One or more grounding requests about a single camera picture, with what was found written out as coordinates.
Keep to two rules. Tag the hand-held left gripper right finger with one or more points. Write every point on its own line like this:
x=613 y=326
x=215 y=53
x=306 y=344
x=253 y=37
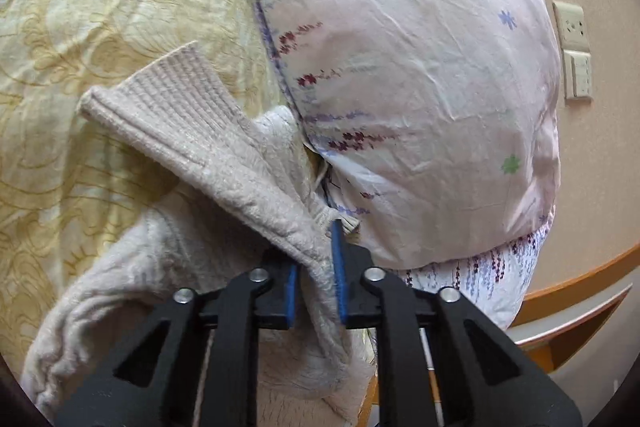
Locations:
x=340 y=277

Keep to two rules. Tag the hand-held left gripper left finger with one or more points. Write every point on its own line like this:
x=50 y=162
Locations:
x=291 y=297

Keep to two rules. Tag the beige knit sweater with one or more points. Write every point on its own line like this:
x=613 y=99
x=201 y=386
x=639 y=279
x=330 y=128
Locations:
x=200 y=147

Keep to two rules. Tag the white lavender print pillow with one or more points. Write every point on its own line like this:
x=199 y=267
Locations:
x=480 y=277

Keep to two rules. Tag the pink floral pillow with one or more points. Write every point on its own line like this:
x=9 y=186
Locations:
x=400 y=57

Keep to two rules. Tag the yellow patterned bedsheet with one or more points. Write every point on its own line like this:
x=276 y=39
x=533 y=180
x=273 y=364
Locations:
x=100 y=7

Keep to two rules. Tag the wooden bed frame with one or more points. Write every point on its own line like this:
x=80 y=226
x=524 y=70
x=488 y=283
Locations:
x=575 y=279

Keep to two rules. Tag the beige wall switch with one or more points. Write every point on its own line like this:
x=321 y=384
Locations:
x=579 y=74

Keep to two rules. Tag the beige wall socket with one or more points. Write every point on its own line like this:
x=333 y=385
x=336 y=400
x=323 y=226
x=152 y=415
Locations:
x=570 y=26

